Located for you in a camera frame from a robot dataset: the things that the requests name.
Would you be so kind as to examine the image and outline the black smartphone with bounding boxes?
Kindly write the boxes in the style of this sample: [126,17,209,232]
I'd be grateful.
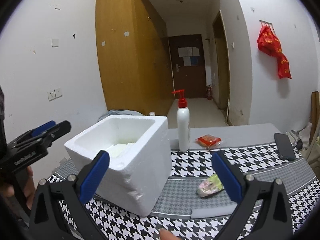
[274,133,296,161]

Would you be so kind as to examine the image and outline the red hanging bag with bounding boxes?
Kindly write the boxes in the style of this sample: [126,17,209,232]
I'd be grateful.
[257,25,292,79]

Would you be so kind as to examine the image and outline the white styrofoam box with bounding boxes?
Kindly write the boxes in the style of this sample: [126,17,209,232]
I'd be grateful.
[65,115,172,217]

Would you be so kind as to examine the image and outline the red snack packet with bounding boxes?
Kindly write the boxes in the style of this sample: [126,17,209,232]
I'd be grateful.
[196,134,222,149]

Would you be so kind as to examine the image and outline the wall socket pair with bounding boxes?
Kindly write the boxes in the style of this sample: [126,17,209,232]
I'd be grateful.
[47,88,63,101]

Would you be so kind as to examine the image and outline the wooden wardrobe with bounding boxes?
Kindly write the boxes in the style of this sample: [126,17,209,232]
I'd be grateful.
[95,0,173,115]

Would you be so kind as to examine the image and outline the green pink wrapped packet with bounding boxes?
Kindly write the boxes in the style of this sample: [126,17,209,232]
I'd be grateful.
[196,174,225,198]

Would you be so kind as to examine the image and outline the person left hand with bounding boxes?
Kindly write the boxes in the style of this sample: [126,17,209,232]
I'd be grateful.
[0,166,36,210]

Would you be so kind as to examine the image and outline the wooden side door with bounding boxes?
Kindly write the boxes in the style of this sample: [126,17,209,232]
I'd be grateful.
[213,11,229,112]

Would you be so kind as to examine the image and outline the gray bedding pile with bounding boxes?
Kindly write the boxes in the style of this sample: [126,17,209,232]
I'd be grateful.
[98,109,142,122]

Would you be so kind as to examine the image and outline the red fire extinguisher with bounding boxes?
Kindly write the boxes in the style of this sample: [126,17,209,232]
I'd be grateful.
[207,85,213,100]

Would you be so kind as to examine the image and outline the dark brown door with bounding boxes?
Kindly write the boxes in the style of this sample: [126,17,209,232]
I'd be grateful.
[169,34,207,99]

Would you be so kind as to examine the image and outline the person right hand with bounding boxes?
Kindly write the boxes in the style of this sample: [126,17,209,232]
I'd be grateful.
[159,229,181,240]

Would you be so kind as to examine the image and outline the white red pump bottle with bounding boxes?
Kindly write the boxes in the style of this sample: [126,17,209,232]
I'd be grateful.
[172,89,190,152]

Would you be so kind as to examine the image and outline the houndstooth table cloth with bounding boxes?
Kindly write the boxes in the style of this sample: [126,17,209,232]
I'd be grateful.
[47,143,316,240]

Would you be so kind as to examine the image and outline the white wall switch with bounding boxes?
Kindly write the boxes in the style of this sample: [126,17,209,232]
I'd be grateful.
[52,38,59,48]

